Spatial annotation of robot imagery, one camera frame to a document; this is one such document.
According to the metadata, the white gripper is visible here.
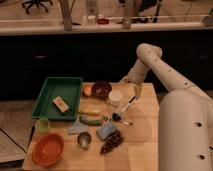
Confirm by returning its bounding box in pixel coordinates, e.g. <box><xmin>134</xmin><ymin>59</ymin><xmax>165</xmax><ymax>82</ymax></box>
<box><xmin>120</xmin><ymin>74</ymin><xmax>143</xmax><ymax>99</ymax></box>

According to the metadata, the white paper cup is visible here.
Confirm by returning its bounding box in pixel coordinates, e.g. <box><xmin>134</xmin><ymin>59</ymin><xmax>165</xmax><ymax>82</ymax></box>
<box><xmin>109</xmin><ymin>90</ymin><xmax>123</xmax><ymax>106</ymax></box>

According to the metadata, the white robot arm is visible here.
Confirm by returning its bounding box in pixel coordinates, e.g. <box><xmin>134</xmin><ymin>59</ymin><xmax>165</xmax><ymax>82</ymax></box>
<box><xmin>122</xmin><ymin>43</ymin><xmax>213</xmax><ymax>171</ymax></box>

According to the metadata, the small metal cup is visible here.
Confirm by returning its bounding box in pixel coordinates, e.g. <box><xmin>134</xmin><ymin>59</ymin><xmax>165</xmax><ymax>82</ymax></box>
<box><xmin>77</xmin><ymin>132</ymin><xmax>91</xmax><ymax>149</ymax></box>

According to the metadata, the small green cup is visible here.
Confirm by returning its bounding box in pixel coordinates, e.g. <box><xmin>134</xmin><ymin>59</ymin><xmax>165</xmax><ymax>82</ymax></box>
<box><xmin>35</xmin><ymin>118</ymin><xmax>50</xmax><ymax>134</ymax></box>

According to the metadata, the dark maroon bowl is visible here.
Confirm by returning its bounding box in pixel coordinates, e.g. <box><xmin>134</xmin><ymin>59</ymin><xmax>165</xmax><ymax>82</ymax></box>
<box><xmin>92</xmin><ymin>81</ymin><xmax>112</xmax><ymax>100</ymax></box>

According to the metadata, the metal spoon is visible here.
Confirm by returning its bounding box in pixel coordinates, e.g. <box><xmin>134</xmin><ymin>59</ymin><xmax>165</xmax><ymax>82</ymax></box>
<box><xmin>105</xmin><ymin>117</ymin><xmax>133</xmax><ymax>126</ymax></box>

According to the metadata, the orange fruit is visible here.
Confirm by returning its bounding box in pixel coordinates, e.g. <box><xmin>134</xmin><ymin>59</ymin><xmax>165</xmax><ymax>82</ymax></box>
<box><xmin>83</xmin><ymin>85</ymin><xmax>92</xmax><ymax>97</ymax></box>

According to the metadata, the brown pine cone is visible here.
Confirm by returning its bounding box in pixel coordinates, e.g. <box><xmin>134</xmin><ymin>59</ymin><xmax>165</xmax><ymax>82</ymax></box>
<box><xmin>100</xmin><ymin>131</ymin><xmax>124</xmax><ymax>154</ymax></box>

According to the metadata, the yellow banana toy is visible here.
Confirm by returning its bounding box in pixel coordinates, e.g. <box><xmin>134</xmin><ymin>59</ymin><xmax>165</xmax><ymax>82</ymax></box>
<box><xmin>79</xmin><ymin>109</ymin><xmax>100</xmax><ymax>116</ymax></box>

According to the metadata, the green cucumber toy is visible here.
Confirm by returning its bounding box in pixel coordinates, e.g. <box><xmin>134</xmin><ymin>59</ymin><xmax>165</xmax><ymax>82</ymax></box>
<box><xmin>79</xmin><ymin>115</ymin><xmax>103</xmax><ymax>126</ymax></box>

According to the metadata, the grey blue cloth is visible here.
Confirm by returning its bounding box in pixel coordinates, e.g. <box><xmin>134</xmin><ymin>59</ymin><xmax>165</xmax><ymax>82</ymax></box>
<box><xmin>67</xmin><ymin>121</ymin><xmax>88</xmax><ymax>135</ymax></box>

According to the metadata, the red object on shelf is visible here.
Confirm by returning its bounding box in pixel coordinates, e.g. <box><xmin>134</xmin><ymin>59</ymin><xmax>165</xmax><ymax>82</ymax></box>
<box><xmin>97</xmin><ymin>18</ymin><xmax>109</xmax><ymax>25</ymax></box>

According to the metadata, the green plastic tray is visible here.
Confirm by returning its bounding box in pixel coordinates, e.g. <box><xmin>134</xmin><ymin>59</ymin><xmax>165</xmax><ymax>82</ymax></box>
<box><xmin>32</xmin><ymin>77</ymin><xmax>83</xmax><ymax>122</ymax></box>

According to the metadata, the wooden block sponge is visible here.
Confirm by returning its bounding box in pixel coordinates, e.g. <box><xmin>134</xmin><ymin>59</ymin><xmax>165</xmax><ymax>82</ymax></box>
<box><xmin>52</xmin><ymin>96</ymin><xmax>69</xmax><ymax>113</ymax></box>

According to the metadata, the orange plastic bowl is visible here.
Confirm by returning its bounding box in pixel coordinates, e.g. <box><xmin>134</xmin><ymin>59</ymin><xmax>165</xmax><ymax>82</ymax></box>
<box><xmin>32</xmin><ymin>133</ymin><xmax>64</xmax><ymax>167</ymax></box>

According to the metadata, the black office chair base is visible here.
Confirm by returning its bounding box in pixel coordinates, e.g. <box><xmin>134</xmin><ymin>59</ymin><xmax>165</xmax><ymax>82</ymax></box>
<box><xmin>22</xmin><ymin>0</ymin><xmax>53</xmax><ymax>14</ymax></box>

